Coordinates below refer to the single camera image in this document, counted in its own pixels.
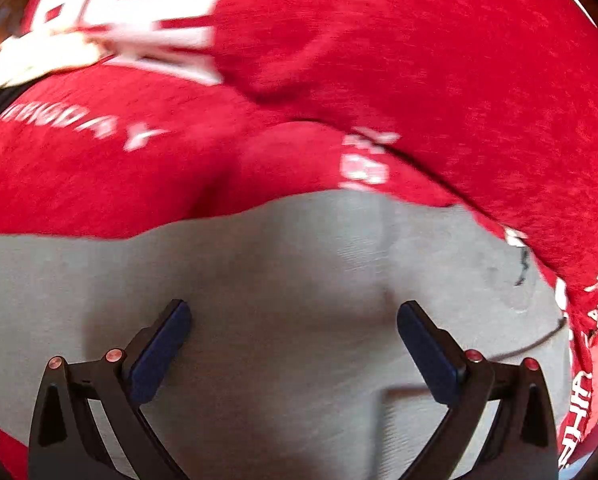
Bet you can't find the grey small garment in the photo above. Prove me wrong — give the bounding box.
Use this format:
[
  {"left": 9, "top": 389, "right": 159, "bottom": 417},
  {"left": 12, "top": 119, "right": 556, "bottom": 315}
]
[{"left": 0, "top": 190, "right": 574, "bottom": 480}]

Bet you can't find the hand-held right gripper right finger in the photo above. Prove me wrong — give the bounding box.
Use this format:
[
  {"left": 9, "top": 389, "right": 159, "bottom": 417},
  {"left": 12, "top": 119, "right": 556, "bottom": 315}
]
[{"left": 397, "top": 300, "right": 560, "bottom": 480}]

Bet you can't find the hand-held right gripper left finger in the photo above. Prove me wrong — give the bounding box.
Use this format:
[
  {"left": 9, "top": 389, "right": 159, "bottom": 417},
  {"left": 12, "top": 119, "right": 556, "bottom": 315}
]
[{"left": 28, "top": 299, "right": 193, "bottom": 480}]

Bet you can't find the red printed blanket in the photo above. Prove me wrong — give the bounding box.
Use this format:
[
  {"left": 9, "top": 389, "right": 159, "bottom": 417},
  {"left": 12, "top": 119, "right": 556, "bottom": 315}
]
[{"left": 0, "top": 0, "right": 598, "bottom": 480}]

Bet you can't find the cream cloth piece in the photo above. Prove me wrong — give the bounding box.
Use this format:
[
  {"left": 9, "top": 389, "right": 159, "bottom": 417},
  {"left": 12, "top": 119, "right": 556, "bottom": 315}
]
[{"left": 0, "top": 35, "right": 105, "bottom": 95}]

